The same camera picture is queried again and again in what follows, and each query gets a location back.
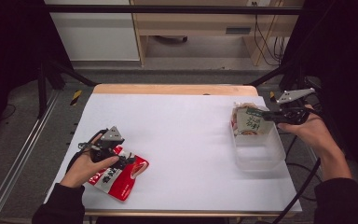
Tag red and white food packet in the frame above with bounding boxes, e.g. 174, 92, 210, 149
87, 145, 150, 203

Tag wooden table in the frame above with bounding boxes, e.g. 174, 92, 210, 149
48, 83, 296, 217

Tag black metal stand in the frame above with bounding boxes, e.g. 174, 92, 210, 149
36, 57, 99, 119
247, 60, 307, 122

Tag person's right hand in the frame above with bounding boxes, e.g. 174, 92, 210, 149
276, 104, 339, 158

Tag aluminium floor rail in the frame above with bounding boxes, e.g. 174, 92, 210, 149
0, 90, 62, 224

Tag left hand-held gripper black cable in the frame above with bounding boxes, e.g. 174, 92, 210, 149
65, 141, 94, 175

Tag black cables at desk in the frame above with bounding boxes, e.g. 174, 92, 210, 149
253, 1, 288, 67

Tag right hand-held gripper black cable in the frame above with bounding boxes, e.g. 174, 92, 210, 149
271, 157, 323, 224

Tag hand-held gripper black cable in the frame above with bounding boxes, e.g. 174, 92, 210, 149
65, 141, 94, 175
271, 157, 323, 224

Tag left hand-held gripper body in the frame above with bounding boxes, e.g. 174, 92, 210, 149
77, 125, 126, 164

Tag clear plastic container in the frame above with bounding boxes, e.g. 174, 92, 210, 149
229, 104, 287, 173

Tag white paper sheet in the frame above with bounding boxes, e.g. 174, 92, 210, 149
43, 92, 303, 214

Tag black floor cable loop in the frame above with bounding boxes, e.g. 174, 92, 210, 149
284, 134, 324, 203

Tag white cabinet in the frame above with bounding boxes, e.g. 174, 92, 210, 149
45, 0, 141, 63

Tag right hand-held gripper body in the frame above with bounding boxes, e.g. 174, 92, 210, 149
268, 87, 316, 126

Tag light wooden desk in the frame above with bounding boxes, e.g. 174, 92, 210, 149
130, 0, 306, 67

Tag black curtain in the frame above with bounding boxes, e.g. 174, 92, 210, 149
281, 0, 358, 188
0, 0, 73, 147

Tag yellow and black tape strip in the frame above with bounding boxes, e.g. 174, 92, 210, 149
69, 89, 83, 106
268, 91, 281, 105

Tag black horizontal frame bar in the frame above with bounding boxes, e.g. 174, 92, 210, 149
43, 4, 306, 16

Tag green and beige food packet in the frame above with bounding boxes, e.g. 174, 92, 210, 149
236, 106, 275, 137

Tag person's left hand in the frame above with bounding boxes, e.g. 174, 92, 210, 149
59, 133, 120, 189

